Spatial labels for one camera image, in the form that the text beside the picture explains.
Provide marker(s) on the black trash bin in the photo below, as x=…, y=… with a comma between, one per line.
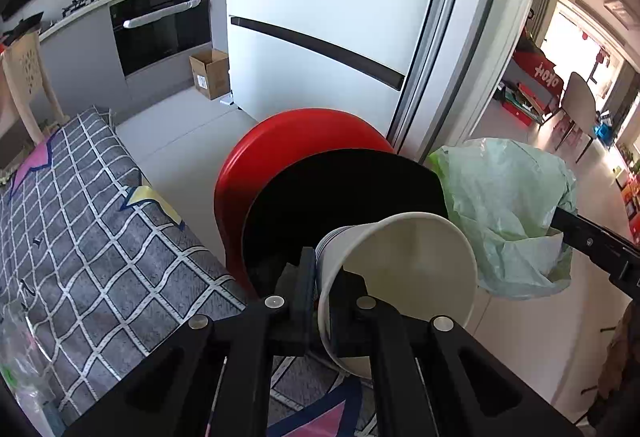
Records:
x=340, y=197

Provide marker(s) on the white refrigerator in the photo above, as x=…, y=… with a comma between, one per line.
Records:
x=325, y=42

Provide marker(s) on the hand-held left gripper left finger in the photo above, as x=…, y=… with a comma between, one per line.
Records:
x=300, y=307

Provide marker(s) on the beige chair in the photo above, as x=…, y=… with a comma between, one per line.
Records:
x=30, y=67

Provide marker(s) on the clear plastic wrap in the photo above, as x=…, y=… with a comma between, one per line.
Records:
x=25, y=367

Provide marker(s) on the small blue crate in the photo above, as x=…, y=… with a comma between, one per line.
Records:
x=603, y=132

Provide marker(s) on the cardboard box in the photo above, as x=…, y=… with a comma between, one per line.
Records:
x=210, y=74

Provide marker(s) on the black gas stove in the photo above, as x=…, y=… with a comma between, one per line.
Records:
x=77, y=4

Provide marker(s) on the grey dining chair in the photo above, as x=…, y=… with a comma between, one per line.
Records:
x=577, y=102

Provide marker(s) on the black built-in oven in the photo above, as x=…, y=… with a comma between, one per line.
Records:
x=160, y=32

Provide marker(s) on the white paper cup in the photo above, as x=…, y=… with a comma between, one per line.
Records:
x=420, y=257

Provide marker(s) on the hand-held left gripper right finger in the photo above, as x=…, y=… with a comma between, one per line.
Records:
x=350, y=322

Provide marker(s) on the pale green plastic bag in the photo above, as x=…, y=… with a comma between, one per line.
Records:
x=500, y=217

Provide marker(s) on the red printed box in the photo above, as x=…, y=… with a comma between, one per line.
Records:
x=537, y=77

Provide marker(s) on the person's right forearm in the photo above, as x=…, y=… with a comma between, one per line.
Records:
x=620, y=357

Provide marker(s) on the red stool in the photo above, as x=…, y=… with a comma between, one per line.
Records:
x=280, y=142

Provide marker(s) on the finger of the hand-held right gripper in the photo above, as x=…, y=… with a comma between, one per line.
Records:
x=595, y=239

